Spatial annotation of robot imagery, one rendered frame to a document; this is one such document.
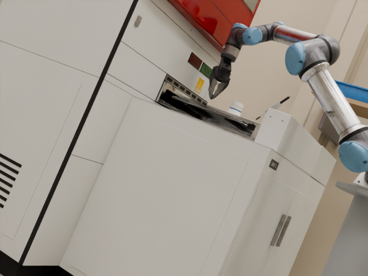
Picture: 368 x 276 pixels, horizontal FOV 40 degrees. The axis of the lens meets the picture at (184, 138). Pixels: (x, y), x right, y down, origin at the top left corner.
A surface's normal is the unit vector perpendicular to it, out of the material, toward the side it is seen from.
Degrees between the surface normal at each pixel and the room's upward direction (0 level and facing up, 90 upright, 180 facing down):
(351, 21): 90
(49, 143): 90
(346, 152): 132
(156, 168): 90
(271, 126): 90
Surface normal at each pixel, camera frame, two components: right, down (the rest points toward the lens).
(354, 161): -0.83, 0.36
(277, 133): -0.43, -0.22
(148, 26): 0.81, 0.33
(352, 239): -0.63, -0.29
